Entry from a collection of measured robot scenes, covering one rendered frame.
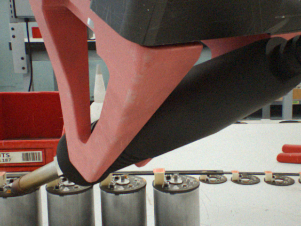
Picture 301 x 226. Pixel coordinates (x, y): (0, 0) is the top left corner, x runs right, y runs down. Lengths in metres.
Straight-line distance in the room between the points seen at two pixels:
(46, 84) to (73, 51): 4.63
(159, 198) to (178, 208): 0.01
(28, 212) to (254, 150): 0.33
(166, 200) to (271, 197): 0.18
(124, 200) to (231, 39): 0.13
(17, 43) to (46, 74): 2.18
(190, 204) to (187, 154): 0.28
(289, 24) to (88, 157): 0.08
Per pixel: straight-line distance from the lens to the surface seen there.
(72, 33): 0.18
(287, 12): 0.16
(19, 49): 2.63
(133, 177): 0.28
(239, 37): 0.16
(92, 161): 0.18
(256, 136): 0.62
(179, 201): 0.27
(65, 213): 0.27
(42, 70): 4.80
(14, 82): 4.88
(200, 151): 0.56
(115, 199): 0.27
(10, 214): 0.28
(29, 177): 0.25
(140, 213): 0.27
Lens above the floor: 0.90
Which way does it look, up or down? 12 degrees down
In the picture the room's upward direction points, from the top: 2 degrees counter-clockwise
